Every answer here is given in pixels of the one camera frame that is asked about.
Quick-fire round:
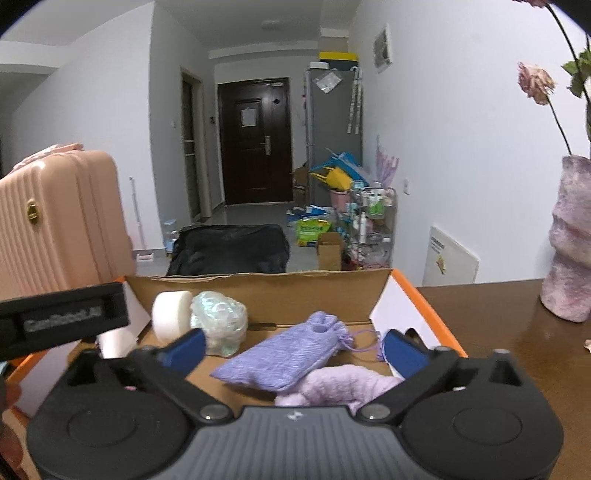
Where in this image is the white board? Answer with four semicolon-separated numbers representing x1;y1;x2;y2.
422;225;480;287

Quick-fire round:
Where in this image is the yellow bag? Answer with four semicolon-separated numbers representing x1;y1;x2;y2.
310;166;352;191

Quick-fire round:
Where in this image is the purple wall decoration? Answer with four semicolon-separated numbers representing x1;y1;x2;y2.
375;135;400;188

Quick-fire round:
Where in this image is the small open cardboard box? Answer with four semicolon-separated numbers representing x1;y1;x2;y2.
316;232;345;271

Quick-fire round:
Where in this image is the white folded umbrella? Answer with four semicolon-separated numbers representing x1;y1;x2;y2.
347;67;363;136

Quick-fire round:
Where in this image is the clear plastic bag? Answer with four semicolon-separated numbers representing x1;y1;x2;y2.
314;70;342;93

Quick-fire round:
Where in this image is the pink cloth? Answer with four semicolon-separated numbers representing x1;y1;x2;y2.
11;143;86;171

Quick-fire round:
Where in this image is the black bag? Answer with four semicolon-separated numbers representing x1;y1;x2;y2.
165;224;291;277

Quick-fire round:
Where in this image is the bunch of dried roses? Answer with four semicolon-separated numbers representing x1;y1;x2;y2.
512;0;591;158

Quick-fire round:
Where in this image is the lilac fluffy cloth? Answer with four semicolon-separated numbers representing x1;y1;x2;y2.
274;364;404;414

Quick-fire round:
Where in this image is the white round puff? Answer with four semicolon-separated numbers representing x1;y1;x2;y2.
151;291;194;343

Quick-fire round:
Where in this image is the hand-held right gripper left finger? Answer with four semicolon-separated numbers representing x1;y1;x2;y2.
60;328;236;423

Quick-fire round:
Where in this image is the purple drawstring pouch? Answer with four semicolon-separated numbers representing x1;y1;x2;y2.
210;311;386;393

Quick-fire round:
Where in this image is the pink ribbed suitcase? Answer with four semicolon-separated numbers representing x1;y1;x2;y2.
0;148;136;303

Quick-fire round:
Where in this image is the dark entrance door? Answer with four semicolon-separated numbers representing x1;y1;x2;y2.
217;78;295;206

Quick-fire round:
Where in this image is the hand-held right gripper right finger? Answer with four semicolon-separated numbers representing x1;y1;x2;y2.
358;329;532;423

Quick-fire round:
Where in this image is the brown cardboard box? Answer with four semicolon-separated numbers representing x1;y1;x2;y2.
292;165;309;201

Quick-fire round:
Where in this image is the yellow and black box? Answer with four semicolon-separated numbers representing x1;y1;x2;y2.
318;51;360;70

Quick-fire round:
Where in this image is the metal trolley rack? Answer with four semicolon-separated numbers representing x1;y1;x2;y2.
346;186;398;268

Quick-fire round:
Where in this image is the pink textured vase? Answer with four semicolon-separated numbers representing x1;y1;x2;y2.
540;155;591;323

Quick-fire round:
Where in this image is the grey refrigerator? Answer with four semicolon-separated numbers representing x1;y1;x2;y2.
303;66;364;185

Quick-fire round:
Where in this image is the green packet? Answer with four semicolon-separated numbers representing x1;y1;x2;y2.
295;218;333;247

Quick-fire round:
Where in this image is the iridescent mesh ball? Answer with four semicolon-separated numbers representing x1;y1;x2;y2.
189;292;249;358

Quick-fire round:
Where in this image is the orange and white cardboard box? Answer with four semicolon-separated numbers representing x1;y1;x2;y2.
7;270;469;416

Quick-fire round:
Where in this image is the blue bag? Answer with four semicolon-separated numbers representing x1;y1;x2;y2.
323;152;370;185

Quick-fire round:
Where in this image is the pink bucket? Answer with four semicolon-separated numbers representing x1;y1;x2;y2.
329;188;355;212

